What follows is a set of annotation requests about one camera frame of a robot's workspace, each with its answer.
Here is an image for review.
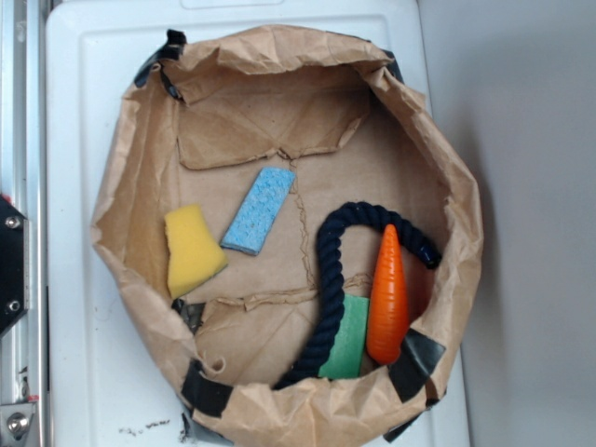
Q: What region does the blue sponge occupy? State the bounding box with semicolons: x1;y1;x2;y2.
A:
220;167;295;256

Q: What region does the yellow sponge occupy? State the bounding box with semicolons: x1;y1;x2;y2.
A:
165;204;228;299

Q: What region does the brown paper bag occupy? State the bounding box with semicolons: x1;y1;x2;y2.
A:
91;25;483;446

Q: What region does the orange plastic carrot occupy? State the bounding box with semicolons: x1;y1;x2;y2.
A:
366;224;410;365

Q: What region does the green block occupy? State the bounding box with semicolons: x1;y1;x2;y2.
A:
318;294;370;380

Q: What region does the dark blue rope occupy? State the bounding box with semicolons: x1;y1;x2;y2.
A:
273;201;442;391

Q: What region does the black bracket on rail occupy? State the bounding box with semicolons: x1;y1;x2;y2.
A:
0;196;29;337

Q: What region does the aluminium rail frame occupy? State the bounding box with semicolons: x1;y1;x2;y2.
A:
1;1;52;446

